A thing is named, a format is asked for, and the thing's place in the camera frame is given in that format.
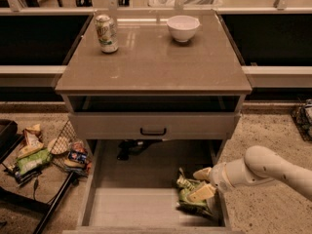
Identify black wire basket right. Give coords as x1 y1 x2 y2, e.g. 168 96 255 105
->
292 99 312 141

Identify grey drawer cabinet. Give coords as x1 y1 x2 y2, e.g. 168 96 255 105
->
57 11 252 159

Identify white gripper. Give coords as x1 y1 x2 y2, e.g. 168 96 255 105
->
187 162 237 203

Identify green chip bag on floor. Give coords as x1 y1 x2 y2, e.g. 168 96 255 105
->
17 149 52 176

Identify tan chip bag on floor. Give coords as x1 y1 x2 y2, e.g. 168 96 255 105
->
18 124 44 159

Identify open lower drawer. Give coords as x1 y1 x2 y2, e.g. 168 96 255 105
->
62 140 244 234

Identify black wire basket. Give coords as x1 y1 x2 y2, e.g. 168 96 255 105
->
292 99 312 141
48 120 93 177

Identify black object under cabinet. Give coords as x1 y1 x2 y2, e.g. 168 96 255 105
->
117 139 162 161

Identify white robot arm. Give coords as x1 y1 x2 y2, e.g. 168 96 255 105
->
186 145 312 202

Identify blue snack packet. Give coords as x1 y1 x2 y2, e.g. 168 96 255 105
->
67 150 88 164

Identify green jalapeno chip bag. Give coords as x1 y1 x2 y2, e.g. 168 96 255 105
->
176 169 218 218

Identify green white soda can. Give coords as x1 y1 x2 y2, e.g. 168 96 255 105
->
96 15 118 54

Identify closed drawer with black handle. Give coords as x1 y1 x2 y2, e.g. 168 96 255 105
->
68 112 240 139

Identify white ceramic bowl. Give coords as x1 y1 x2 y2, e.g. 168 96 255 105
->
167 16 200 42

